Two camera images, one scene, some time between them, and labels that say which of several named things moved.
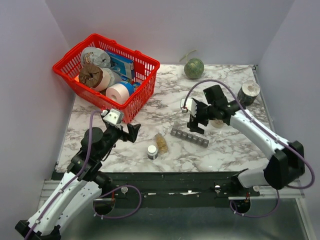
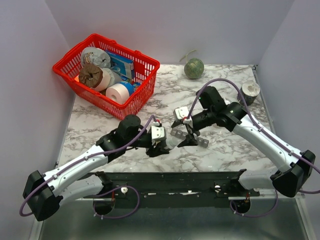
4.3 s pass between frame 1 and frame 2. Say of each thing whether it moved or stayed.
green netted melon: stayed
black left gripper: moved
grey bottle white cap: moved
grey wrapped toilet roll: stayed
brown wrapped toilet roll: stayed
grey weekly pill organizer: stayed
